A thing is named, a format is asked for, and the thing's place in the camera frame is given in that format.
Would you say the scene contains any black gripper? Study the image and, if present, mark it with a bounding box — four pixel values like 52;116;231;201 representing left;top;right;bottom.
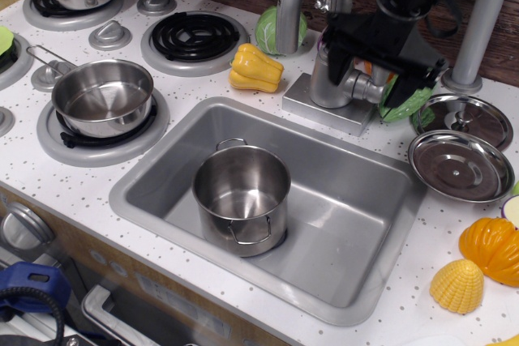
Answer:
324;11;448;107

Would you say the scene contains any silver faucet lever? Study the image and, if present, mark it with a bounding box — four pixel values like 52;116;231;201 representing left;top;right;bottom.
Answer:
342;66;394;104

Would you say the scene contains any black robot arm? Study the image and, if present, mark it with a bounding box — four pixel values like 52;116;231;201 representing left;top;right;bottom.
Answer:
324;0;461;108

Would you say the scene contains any orange toy carrot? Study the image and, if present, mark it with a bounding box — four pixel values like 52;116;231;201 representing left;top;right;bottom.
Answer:
363;60;372;75

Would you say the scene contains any silver toy faucet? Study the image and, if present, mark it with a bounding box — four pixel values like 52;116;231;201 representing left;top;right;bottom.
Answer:
276;0;375;136

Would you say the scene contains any green toy bitter gourd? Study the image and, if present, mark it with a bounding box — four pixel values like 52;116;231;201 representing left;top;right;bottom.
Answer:
378;75;433;122

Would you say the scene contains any purple toy onion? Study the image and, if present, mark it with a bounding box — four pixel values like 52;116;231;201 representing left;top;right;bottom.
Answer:
317;34;324;51

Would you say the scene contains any steel lid with knob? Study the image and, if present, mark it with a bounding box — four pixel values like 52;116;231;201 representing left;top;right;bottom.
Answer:
411;94;513;151

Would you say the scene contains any green toy cabbage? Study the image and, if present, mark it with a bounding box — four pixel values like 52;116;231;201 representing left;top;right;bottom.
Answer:
255;6;307;55

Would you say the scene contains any yellow toy bell pepper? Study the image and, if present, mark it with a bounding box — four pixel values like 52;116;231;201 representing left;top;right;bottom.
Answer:
228;43;284;93

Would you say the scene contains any steel plate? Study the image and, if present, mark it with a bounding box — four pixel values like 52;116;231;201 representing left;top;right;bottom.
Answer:
408;130;515;203

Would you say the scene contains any grey sink basin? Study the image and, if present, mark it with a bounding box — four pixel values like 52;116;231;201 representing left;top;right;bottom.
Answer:
109;97;427;327

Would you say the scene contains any steel pot in sink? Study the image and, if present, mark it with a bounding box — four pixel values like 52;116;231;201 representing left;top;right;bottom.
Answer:
191;139;291;258

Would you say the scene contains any black coil burner centre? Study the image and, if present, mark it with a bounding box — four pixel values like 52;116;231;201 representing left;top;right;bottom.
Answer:
140;11;250;77

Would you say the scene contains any purple white toy eggplant slice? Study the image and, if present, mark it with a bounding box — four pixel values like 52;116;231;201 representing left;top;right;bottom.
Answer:
501;195;519;229

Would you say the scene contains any orange toy pumpkin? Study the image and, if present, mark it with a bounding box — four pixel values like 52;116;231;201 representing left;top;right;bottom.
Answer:
458;217;518;288

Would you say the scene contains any grey stove knob upper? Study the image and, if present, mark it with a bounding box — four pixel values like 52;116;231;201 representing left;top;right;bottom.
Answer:
137;0;177;16

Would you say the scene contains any grey stove knob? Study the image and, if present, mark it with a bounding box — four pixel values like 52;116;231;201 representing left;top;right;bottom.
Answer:
88;20;132;51
31;60;73;92
137;0;177;16

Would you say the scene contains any yellow toy corn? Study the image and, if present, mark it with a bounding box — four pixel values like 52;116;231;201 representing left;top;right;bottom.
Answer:
429;259;484;314

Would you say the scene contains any grey stove knob middle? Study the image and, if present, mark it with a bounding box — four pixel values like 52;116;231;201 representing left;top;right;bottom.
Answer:
88;20;132;51

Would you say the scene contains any grey stove knob lower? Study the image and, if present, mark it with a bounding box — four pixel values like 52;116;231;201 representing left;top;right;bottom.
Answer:
31;60;73;92

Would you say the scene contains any green toy item left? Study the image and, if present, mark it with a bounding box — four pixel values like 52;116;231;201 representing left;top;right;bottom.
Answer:
0;26;14;56

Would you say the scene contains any grey round oven dial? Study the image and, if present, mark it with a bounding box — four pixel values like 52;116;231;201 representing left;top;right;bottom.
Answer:
1;202;54;250

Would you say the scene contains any grey vertical post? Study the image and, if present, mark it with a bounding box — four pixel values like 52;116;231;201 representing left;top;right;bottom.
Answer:
442;0;504;95

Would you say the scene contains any steel saucepan with handle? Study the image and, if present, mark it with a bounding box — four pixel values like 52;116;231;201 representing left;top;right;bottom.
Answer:
47;59;154;139

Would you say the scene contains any grey burner ring front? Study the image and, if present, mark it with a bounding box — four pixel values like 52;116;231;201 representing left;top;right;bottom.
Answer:
36;87;171;169

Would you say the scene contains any grey burner ring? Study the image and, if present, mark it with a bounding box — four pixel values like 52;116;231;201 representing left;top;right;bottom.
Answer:
22;0;125;32
36;87;171;169

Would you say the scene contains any grey burner ring rear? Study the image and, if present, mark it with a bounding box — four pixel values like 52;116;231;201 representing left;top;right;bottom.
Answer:
22;0;125;32

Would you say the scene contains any toy oven door handle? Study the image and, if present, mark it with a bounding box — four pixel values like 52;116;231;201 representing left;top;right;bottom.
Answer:
81;285;158;346

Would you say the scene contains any blue clamp with cable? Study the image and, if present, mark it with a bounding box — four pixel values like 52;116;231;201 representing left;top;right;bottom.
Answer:
1;262;71;345

